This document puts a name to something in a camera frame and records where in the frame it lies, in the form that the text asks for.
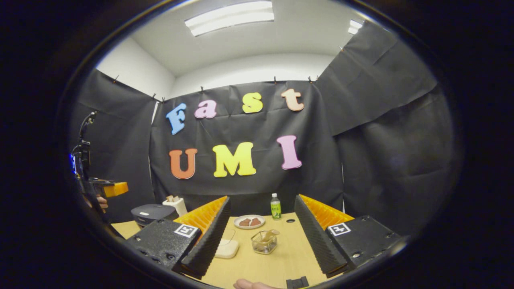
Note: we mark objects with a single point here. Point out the black backdrop cloth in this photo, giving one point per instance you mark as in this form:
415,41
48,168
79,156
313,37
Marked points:
381,140

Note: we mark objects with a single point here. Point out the wooden spoon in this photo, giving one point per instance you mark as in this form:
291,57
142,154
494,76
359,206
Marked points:
269,235

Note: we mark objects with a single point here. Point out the white round plate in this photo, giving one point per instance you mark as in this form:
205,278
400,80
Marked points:
249,218

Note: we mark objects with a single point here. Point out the green drink bottle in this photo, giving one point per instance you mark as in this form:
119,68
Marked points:
276,208

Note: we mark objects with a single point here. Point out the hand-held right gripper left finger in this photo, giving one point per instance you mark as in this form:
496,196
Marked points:
209,241

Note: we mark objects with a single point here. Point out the black rice cooker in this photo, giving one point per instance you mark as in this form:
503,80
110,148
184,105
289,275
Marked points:
152,212

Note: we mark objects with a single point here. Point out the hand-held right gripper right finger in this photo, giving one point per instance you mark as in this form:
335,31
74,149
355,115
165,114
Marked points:
317,237

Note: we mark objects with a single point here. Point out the small ceiling light panel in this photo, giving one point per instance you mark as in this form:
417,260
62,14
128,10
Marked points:
355,26

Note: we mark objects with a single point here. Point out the large ceiling light panel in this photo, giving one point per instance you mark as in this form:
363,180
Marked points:
229,18

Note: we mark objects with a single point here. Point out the white square container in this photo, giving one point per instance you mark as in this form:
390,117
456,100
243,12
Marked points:
176,205

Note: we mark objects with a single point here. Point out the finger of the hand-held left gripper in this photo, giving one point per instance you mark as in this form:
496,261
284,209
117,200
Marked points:
114,188

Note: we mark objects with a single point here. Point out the brown meat piece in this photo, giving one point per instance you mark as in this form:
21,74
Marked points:
255,221
244,222

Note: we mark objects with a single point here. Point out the white rice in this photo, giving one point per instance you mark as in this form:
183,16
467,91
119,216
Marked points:
227,249

